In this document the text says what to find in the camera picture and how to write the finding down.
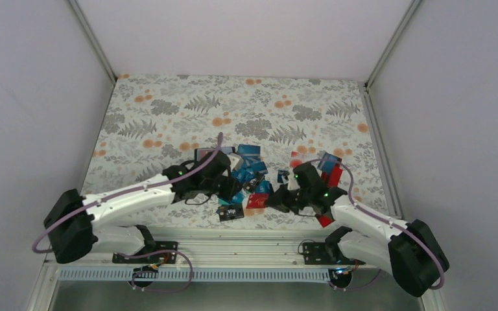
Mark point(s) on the blue striped card upper left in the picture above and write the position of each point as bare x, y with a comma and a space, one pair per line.
247, 150

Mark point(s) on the red card lower right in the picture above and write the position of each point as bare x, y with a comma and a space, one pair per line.
324, 220

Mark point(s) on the wrist white camera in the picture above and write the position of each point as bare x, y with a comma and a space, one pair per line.
292, 183
236, 161

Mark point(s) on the red gold VIP card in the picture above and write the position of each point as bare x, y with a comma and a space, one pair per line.
257, 201

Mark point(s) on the red card far right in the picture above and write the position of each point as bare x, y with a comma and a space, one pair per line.
334, 176

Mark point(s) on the floral patterned table mat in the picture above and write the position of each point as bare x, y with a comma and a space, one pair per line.
155, 121

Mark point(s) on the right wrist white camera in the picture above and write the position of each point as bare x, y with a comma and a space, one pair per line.
292, 183

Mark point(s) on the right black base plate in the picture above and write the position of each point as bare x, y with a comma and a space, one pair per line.
321, 253

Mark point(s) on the aluminium front rail frame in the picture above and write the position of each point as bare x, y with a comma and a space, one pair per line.
203, 247

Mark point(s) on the blue card upper right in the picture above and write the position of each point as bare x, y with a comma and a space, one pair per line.
328, 162

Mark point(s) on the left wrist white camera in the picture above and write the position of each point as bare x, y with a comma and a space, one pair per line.
236, 161

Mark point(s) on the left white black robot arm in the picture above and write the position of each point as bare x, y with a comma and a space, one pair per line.
104, 223

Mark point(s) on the black card bottom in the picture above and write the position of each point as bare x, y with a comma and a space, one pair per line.
230, 212

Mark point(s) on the grey slotted cable duct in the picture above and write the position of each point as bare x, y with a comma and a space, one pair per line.
169, 274

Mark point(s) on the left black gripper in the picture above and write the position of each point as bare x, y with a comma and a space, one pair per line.
229, 192

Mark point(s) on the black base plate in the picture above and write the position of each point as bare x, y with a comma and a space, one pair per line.
148, 254
321, 253

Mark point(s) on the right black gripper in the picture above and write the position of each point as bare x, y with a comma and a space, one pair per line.
279, 197

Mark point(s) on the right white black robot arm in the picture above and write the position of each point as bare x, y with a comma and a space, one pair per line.
408, 251

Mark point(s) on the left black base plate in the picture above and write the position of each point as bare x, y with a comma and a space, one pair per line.
148, 254

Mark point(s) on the black VIP card right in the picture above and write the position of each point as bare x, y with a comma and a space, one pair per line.
251, 185

